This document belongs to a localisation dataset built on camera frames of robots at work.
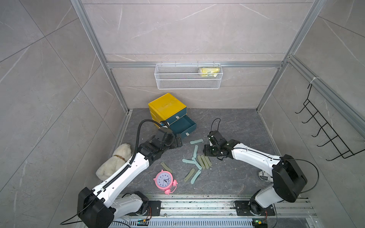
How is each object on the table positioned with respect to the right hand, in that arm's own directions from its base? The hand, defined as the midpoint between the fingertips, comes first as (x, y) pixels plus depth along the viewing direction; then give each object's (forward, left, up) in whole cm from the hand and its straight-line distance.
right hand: (206, 151), depth 87 cm
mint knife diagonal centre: (-7, +5, -7) cm, 11 cm away
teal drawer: (+19, +13, +2) cm, 23 cm away
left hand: (+2, +19, +15) cm, 24 cm away
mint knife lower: (-11, +5, -7) cm, 14 cm away
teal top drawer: (+19, +18, +12) cm, 29 cm away
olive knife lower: (-12, +11, -6) cm, 18 cm away
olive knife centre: (-2, +4, -6) cm, 8 cm away
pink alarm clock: (-16, +25, -5) cm, 31 cm away
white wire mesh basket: (+48, +10, +23) cm, 54 cm away
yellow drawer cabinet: (+25, +26, +15) cm, 39 cm away
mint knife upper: (+11, +8, -7) cm, 15 cm away
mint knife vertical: (+3, +6, -7) cm, 10 cm away
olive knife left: (-7, +26, -7) cm, 27 cm away
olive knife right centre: (-3, -2, -7) cm, 8 cm away
